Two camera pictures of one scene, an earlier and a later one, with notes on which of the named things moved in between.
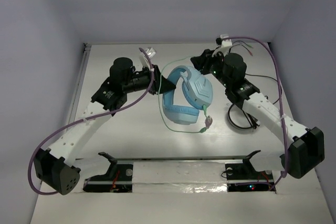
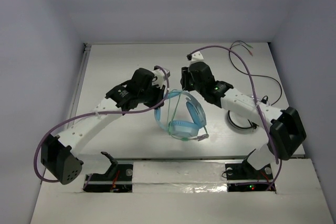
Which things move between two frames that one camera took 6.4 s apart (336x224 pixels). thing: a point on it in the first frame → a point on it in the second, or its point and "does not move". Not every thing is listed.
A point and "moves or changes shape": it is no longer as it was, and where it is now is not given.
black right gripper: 200,62 → 186,74
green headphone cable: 208,118 → 182,139
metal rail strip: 182,158 does not move
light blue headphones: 197,90 moves or changes shape
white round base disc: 239,119 does not move
